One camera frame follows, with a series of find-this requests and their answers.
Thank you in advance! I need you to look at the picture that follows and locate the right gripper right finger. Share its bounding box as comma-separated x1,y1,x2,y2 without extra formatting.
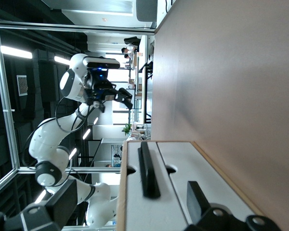
184,180,283,231

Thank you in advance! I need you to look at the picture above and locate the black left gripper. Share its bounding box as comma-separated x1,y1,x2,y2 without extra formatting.
83,68,133,114

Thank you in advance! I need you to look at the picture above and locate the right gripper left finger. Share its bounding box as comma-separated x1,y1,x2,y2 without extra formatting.
0,179,78,231

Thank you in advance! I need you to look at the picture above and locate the black divider bar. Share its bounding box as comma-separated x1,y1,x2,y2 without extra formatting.
137,141,161,199

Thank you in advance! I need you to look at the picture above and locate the white-front wooden drawer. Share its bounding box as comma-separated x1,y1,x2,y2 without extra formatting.
156,141,256,228
126,141,193,231

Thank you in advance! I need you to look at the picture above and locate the wooden drawer cabinet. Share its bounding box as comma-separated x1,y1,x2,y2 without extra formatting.
116,140,267,231

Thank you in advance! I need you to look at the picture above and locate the grey rounded object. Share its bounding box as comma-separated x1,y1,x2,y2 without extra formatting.
136,0,158,23

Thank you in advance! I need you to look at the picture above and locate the white ventilation grille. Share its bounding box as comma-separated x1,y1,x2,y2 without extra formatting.
16,75,28,97

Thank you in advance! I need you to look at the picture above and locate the black desk frame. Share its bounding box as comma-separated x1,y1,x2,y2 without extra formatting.
137,61,154,124

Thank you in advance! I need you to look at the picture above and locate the aluminium frame profile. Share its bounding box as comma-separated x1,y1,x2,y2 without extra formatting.
0,20,156,34
0,24,20,174
16,167,122,174

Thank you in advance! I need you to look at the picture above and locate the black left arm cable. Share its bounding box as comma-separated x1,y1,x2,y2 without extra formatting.
54,97,93,134

